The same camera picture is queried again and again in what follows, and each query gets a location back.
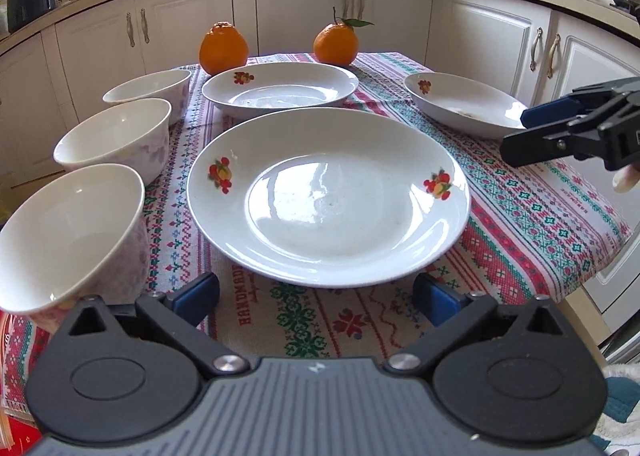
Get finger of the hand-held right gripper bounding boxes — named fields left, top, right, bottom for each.
left=520, top=81, right=621, bottom=130
left=500, top=104, right=609, bottom=168

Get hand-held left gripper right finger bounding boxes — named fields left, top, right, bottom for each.
left=385, top=273, right=568, bottom=379

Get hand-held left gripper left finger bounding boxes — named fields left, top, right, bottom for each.
left=64, top=272, right=251, bottom=379

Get white plate with fruit print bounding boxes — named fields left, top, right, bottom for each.
left=404, top=72, right=529, bottom=139
left=201, top=62, right=360, bottom=113
left=187, top=109, right=471, bottom=288

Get white bowl with floral print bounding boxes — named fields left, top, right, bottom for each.
left=103, top=69, right=192, bottom=125
left=0, top=163, right=151, bottom=335
left=53, top=99, right=172, bottom=185

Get patterned red green tablecloth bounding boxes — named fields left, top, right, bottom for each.
left=0, top=51, right=633, bottom=417

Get orange with green leaf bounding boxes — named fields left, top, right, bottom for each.
left=313, top=6, right=375, bottom=66

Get red packet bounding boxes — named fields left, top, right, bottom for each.
left=0, top=411, right=38, bottom=456

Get bumpy orange without leaf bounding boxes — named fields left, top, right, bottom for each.
left=199, top=22, right=249, bottom=76

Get white kitchen cabinets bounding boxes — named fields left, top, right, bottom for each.
left=0, top=0, right=640, bottom=362

